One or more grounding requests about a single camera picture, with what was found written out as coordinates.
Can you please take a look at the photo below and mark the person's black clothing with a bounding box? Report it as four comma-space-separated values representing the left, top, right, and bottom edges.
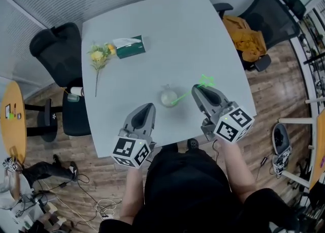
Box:
99, 142, 300, 233

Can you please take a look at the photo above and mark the grey spare gripper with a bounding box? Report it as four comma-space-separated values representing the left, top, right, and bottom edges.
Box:
272, 122, 293, 176

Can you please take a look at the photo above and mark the grey round vase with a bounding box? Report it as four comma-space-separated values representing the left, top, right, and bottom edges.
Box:
159, 84, 179, 108

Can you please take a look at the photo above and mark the mustard yellow jacket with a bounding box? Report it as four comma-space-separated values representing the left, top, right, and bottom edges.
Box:
222, 15, 267, 62

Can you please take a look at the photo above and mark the green star-topped plastic stick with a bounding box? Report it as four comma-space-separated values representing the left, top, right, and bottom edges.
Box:
171, 74, 216, 106

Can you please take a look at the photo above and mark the yellow artificial flower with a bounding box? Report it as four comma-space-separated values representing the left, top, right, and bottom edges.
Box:
87, 42, 117, 97

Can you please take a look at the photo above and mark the black mesh office chair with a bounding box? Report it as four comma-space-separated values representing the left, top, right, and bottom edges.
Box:
29, 22, 92, 137

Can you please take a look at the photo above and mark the round wooden pedestal table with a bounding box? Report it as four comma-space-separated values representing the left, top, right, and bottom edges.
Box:
1, 81, 63, 164

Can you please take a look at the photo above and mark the white bottle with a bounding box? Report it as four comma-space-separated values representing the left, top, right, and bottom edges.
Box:
70, 86, 84, 97

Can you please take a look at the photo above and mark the white display shelf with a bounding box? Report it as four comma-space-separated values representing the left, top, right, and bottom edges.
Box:
289, 0, 325, 106

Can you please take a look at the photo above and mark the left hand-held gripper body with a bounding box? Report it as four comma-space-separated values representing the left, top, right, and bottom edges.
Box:
111, 128, 155, 169

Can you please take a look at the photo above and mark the person's right forearm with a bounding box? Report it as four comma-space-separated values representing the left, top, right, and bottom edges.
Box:
218, 139, 256, 202

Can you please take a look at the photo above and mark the green tissue box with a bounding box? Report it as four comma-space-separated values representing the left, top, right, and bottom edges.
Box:
112, 35, 147, 59

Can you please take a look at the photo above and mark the black office chair with headrest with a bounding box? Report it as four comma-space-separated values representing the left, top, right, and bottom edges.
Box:
212, 0, 307, 72

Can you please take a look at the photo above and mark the wooden table with white frame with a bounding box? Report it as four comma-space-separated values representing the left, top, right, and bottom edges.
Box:
278, 107, 325, 191

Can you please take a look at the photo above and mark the white cable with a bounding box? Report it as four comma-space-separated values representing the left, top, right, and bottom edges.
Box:
40, 178, 117, 227

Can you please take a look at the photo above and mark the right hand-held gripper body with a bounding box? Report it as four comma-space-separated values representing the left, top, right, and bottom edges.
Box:
201, 102, 255, 143

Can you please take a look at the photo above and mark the person's left forearm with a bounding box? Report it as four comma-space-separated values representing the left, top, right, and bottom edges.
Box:
119, 167, 145, 225

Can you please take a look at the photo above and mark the black cable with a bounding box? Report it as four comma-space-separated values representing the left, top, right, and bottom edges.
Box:
38, 173, 122, 225

